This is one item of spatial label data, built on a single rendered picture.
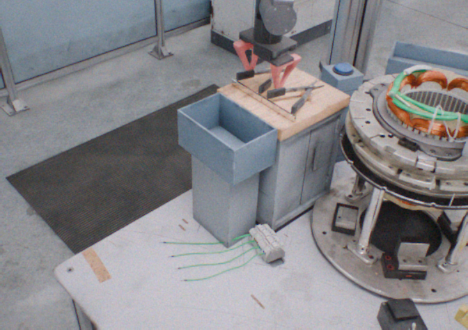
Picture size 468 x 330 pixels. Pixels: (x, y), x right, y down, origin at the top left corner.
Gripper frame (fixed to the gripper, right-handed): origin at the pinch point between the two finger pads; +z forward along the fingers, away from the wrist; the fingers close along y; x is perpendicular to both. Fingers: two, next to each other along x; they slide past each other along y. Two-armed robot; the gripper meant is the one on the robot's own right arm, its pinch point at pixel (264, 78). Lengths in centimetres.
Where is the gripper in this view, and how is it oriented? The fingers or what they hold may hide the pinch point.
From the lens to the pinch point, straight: 109.5
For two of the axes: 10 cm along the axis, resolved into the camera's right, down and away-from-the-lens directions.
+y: 6.7, 4.9, -5.6
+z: -0.4, 7.8, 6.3
